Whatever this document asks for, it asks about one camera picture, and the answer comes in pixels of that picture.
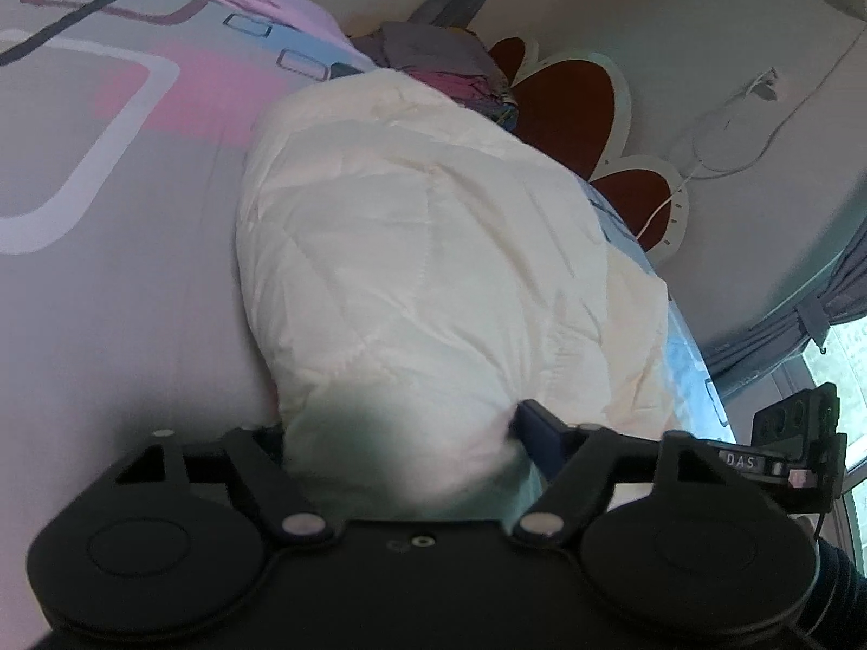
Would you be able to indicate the white quilted duvet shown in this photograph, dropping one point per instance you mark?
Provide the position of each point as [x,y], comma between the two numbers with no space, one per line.
[411,272]

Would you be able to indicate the patterned grey blue bedsheet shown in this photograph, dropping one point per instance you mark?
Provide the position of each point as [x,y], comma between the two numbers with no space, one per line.
[126,126]

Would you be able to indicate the person's right hand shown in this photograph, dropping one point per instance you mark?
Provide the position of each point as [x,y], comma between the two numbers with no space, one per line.
[811,525]

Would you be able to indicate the grey side window curtain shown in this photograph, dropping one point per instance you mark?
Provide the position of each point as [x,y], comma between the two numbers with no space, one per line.
[835,296]

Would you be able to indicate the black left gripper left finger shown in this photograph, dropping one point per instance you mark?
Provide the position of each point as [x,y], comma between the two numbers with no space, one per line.
[265,493]

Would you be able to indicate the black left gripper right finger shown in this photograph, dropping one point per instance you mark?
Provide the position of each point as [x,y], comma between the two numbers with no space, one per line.
[581,466]

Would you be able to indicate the stack of folded bedding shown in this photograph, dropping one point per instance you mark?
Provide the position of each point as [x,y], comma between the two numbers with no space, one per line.
[451,60]

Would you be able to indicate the red heart-shaped headboard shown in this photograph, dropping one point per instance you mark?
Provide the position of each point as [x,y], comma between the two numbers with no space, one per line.
[577,108]

